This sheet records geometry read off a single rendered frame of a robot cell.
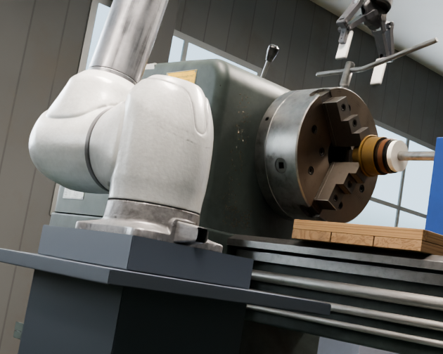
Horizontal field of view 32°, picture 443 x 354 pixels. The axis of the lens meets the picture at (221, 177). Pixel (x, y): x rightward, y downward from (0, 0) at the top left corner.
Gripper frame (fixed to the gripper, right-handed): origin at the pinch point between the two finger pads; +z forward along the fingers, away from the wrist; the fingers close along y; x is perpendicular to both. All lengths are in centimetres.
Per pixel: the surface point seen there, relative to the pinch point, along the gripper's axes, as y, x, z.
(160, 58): 113, 273, -97
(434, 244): -8, -36, 44
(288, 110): -15.0, 3.4, 17.7
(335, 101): -10.2, -5.0, 14.0
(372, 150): -3.1, -12.5, 23.0
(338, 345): 202, 155, 46
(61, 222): -26, 66, 51
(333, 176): -3.2, -3.6, 28.9
